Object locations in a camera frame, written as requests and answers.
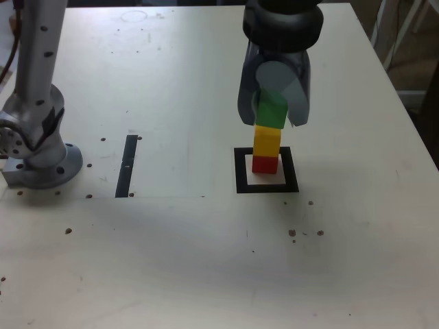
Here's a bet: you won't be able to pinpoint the yellow cube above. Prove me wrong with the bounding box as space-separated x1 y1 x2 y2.
252 124 282 158

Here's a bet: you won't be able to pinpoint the black tape square outline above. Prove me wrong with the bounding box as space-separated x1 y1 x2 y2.
233 146 300 195

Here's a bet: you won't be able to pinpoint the green cube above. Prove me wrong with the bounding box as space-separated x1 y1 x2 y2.
255 88 288 130

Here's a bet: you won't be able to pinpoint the white rail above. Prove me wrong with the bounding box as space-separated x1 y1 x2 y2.
396 89 429 110

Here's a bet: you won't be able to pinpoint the black tape strip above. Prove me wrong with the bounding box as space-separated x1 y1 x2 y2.
115 134 139 199

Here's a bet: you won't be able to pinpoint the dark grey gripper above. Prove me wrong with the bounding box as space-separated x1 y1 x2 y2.
237 42 313 127

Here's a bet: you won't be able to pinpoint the dark brown furniture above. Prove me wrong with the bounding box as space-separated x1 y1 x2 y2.
411 56 439 162

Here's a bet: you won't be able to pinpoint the red cube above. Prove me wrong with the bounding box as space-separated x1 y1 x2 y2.
251 154 278 175

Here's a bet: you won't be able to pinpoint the white metal frame legs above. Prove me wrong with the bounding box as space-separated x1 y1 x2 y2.
370 0 439 71

